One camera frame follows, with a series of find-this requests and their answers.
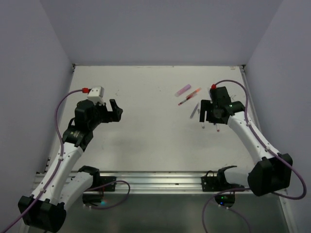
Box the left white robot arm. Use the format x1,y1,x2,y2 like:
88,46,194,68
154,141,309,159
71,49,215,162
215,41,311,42
18,99,123,233

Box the aluminium rail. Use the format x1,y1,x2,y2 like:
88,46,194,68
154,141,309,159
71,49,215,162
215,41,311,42
43,172,217,199

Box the red pen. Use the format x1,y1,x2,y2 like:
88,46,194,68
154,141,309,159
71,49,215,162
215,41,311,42
178,94,196,106

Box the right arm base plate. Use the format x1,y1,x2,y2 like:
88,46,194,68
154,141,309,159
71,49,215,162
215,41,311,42
201,176,244,192

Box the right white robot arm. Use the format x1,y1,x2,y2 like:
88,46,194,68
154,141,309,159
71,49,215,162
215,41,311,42
199,85,293,196

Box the pink highlighter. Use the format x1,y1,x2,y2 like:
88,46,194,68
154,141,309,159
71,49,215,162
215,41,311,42
175,84,191,97

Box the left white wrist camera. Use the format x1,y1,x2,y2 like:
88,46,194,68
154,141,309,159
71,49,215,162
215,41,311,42
87,86,105,105

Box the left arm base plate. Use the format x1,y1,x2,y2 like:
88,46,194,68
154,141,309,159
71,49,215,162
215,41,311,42
86,176,117,192

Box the purple highlighter pen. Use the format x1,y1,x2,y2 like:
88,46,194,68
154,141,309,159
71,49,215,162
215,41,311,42
190,103,199,119

